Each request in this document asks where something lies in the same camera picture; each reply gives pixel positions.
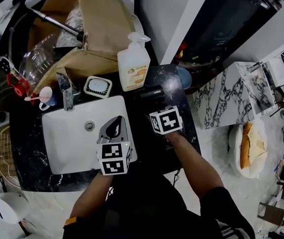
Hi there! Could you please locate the pink toothbrush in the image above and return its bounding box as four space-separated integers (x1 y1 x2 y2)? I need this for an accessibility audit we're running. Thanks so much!
24 95 53 102

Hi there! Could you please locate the blue mug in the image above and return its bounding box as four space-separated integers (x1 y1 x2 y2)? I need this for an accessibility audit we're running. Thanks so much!
38 86 58 111

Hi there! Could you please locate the white round sofa chair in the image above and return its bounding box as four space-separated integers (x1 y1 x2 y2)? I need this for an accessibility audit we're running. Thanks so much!
227 123 268 179

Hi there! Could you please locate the black cabinet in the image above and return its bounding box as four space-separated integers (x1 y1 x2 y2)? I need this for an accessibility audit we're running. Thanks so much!
171 0 282 67

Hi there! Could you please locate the person's left forearm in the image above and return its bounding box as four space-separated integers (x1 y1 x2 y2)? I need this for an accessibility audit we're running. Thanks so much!
69 172 114 219

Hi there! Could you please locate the white rounded device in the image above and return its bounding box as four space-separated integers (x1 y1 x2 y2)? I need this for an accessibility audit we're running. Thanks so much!
0 192 30 225

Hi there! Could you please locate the black cylindrical device with lettering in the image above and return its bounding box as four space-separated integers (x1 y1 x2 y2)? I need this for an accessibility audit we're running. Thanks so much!
138 85 166 102

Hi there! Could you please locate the person's right forearm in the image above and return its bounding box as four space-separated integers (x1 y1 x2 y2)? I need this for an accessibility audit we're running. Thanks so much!
165 130 224 199

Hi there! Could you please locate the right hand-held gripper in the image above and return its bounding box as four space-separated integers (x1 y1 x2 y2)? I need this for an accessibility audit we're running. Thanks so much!
148 105 184 135

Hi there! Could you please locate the brown cardboard box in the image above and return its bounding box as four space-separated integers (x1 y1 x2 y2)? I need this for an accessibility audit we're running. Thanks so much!
28 0 136 94

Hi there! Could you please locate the metal pole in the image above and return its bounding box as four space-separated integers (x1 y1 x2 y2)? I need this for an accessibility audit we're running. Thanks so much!
19 2 85 41

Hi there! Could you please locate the clear plastic bottle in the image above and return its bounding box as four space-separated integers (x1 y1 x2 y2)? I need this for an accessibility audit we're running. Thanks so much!
19 33 58 84

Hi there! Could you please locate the white marble pedestal sink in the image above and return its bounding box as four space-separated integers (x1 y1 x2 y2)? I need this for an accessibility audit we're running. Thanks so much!
192 61 276 130

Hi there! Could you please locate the cream cushion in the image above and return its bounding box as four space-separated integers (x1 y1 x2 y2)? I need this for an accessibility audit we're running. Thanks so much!
247 127 268 164

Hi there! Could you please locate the cream soap dish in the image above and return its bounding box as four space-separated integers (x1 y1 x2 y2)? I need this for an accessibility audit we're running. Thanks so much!
83 75 113 99

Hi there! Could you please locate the person's black top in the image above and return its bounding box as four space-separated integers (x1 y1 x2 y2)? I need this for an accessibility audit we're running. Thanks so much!
62 175 256 239

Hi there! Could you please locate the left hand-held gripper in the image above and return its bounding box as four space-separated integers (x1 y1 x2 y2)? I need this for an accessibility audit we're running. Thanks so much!
96 115 132 176

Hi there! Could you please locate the white soap pump bottle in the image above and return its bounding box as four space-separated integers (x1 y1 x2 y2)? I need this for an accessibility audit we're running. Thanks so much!
117 31 151 92

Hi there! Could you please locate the gold wire basket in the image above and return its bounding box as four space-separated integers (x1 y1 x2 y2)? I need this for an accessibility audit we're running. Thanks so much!
0 125 20 186

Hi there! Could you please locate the red plastic holder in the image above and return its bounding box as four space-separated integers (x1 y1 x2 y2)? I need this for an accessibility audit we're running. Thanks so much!
6 73 37 102

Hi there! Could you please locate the chrome faucet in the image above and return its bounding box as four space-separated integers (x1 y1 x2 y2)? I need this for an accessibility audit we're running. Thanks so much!
56 72 81 112

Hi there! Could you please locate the orange cushion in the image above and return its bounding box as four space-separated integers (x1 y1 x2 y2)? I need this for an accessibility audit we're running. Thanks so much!
240 122 253 169

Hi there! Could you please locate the blue round basin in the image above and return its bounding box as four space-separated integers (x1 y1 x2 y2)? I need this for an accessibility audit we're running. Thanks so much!
175 66 192 91

